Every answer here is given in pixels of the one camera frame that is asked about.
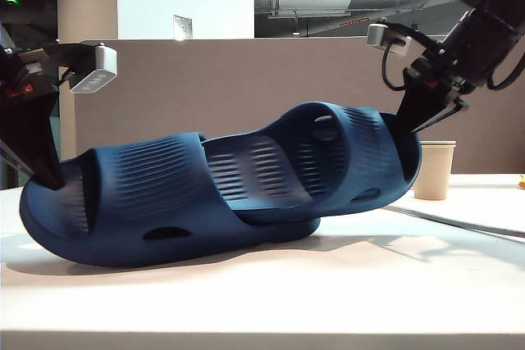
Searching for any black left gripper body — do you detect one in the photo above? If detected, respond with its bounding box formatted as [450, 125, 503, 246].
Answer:
[0, 41, 98, 100]

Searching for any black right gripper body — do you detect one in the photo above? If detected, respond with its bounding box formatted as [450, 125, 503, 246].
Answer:
[403, 43, 477, 102]

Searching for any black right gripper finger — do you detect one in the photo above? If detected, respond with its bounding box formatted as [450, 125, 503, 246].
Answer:
[396, 68, 449, 135]
[413, 98, 470, 134]

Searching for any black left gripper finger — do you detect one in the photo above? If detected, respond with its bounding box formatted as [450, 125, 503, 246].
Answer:
[0, 139, 37, 180]
[0, 90, 62, 189]

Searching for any blue ribbed rubber slipper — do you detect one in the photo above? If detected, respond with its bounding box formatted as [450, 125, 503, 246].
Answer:
[19, 131, 322, 268]
[199, 100, 423, 220]

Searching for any beige paper cup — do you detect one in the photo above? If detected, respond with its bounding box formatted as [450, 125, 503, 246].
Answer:
[411, 139, 458, 202]

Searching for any brown desk divider panel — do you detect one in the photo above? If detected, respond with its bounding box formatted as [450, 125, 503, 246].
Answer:
[73, 37, 525, 175]

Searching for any black camera cable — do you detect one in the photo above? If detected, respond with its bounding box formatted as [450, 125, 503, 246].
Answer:
[380, 24, 441, 92]

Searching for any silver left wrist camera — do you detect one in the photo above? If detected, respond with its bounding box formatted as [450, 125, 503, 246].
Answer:
[68, 43, 119, 94]

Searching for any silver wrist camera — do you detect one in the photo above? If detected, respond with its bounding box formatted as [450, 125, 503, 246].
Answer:
[68, 43, 119, 94]
[366, 22, 413, 57]

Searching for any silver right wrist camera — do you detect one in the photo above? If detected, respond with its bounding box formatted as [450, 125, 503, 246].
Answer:
[366, 22, 413, 57]

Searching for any grey cable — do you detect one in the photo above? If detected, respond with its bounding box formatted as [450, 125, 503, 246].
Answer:
[386, 203, 525, 240]

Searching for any metal wall switch plate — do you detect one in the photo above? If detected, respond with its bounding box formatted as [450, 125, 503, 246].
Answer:
[172, 14, 195, 43]

